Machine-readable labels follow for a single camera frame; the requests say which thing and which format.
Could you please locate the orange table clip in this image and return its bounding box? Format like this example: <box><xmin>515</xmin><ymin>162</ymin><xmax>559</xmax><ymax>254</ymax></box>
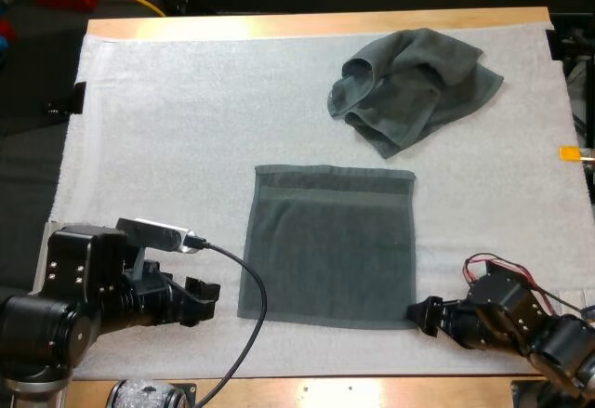
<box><xmin>558</xmin><ymin>145</ymin><xmax>595</xmax><ymax>164</ymax></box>

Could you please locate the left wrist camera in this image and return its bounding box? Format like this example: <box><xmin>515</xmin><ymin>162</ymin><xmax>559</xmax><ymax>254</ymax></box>
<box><xmin>114</xmin><ymin>217</ymin><xmax>208</xmax><ymax>256</ymax></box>

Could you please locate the crumpled grey-green towel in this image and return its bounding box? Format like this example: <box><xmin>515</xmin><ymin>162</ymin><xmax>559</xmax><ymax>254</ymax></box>
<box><xmin>325</xmin><ymin>27</ymin><xmax>506</xmax><ymax>160</ymax></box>

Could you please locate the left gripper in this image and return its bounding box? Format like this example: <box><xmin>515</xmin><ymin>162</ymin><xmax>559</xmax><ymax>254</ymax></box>
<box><xmin>45</xmin><ymin>223</ymin><xmax>221</xmax><ymax>331</ymax></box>

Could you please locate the dark table clamp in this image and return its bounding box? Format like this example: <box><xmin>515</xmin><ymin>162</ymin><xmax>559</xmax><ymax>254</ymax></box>
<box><xmin>45</xmin><ymin>81</ymin><xmax>87</xmax><ymax>117</ymax></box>

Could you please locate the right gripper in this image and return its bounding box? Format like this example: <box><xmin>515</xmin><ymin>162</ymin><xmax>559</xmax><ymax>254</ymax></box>
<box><xmin>405</xmin><ymin>260</ymin><xmax>555</xmax><ymax>351</ymax></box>

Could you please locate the flat grey-green towel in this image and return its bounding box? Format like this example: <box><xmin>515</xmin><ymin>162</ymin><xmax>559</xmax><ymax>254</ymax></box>
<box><xmin>236</xmin><ymin>163</ymin><xmax>418</xmax><ymax>332</ymax></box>

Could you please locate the ribbed aluminium rail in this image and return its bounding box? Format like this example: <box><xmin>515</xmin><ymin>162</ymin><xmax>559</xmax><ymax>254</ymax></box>
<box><xmin>548</xmin><ymin>288</ymin><xmax>588</xmax><ymax>318</ymax></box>

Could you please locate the black camera cable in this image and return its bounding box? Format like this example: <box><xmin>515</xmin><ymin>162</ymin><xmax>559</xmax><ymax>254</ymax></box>
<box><xmin>193</xmin><ymin>238</ymin><xmax>270</xmax><ymax>408</ymax></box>

